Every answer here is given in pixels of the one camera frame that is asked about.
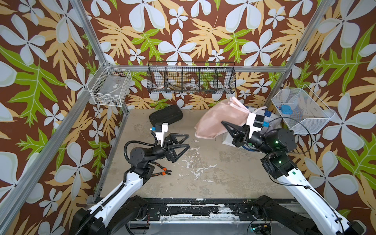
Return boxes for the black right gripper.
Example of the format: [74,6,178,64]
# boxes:
[225,122,275,158]

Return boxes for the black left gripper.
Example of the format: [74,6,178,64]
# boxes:
[145,134,185,165]

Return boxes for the pink mesh pouch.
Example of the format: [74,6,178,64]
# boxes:
[195,97,250,139]

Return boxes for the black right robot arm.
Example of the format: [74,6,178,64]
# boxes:
[222,121,365,235]

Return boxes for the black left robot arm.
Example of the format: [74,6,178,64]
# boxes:
[69,133,190,235]

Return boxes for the white Doraemon canvas bag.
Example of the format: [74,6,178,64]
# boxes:
[222,108,282,152]

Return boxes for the orange black pliers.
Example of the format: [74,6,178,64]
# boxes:
[149,163,173,178]

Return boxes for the black hard zipper case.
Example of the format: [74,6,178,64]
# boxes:
[149,105,183,126]

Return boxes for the small blue object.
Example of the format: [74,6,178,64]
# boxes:
[280,105,293,115]

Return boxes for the white hexagonal mesh basket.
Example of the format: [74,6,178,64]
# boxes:
[272,85,335,135]

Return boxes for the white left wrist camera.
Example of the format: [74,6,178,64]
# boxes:
[151,122,168,147]

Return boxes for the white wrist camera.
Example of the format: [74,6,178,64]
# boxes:
[246,113,269,138]
[151,122,168,147]

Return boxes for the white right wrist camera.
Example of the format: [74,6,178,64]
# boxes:
[246,113,269,138]

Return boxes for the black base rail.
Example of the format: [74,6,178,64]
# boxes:
[117,197,280,221]

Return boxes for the black wire basket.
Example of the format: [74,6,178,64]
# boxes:
[146,61,237,94]

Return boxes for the white wire basket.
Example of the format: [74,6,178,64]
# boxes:
[88,63,132,107]

